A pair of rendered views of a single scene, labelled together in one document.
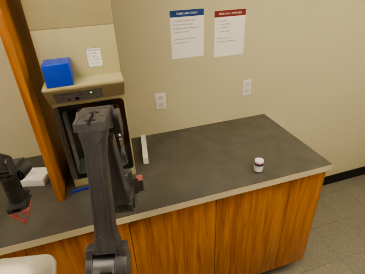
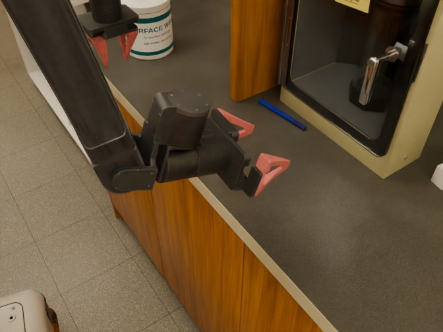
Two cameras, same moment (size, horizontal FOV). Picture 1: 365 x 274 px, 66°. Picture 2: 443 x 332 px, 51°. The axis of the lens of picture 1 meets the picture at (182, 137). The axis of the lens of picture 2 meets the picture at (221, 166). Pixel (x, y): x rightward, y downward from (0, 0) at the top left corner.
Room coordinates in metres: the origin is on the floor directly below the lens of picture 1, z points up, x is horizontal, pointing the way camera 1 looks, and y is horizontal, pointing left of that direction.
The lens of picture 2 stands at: (0.74, -0.24, 1.60)
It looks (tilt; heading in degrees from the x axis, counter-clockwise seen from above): 44 degrees down; 72
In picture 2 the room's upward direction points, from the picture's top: straight up
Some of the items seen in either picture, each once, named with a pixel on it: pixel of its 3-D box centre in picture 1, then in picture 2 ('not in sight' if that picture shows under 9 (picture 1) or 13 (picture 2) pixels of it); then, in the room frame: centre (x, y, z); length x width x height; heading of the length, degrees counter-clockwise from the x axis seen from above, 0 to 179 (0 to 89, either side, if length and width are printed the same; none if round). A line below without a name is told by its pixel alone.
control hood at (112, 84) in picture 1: (86, 91); not in sight; (1.14, 0.40, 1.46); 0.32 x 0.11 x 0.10; 106
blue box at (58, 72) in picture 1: (58, 72); not in sight; (1.12, 0.48, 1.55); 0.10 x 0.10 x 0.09; 16
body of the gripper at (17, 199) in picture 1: (16, 195); (106, 7); (0.79, 0.61, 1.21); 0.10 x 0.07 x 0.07; 16
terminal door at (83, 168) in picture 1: (98, 140); (345, 31); (1.19, 0.41, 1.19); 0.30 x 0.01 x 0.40; 106
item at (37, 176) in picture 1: (33, 176); not in sight; (1.23, 0.81, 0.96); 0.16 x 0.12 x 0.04; 89
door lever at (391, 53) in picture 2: (121, 143); (376, 76); (1.19, 0.30, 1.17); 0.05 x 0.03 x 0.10; 16
